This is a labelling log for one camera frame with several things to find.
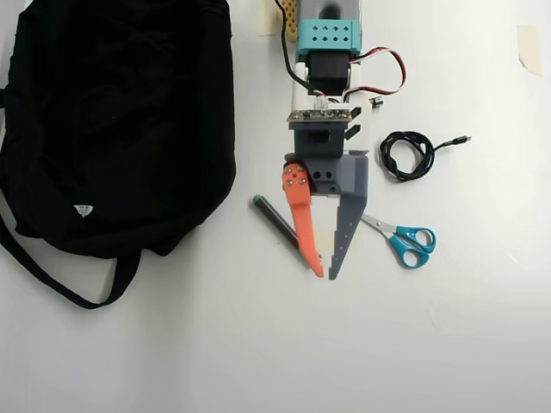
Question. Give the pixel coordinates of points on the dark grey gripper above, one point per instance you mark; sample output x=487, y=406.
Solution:
x=344, y=178

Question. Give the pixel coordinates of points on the green capped black marker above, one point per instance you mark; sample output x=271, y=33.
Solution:
x=271, y=215

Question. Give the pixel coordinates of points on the grey teal white robot arm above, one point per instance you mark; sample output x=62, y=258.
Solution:
x=327, y=36

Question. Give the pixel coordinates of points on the yellow perforated robot base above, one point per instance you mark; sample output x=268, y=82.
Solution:
x=290, y=21

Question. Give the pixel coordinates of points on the black fabric bag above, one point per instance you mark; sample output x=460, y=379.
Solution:
x=107, y=129

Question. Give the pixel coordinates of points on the wide beige masking tape strip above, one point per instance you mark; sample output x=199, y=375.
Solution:
x=325, y=241

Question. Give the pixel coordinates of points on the black AA battery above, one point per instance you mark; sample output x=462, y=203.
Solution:
x=378, y=102

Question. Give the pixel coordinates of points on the narrow beige masking tape piece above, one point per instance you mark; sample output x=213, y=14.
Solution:
x=264, y=21

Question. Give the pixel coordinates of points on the torn beige masking tape piece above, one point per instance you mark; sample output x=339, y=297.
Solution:
x=529, y=47

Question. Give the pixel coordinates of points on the bare camera circuit board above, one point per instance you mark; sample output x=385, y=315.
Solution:
x=318, y=115

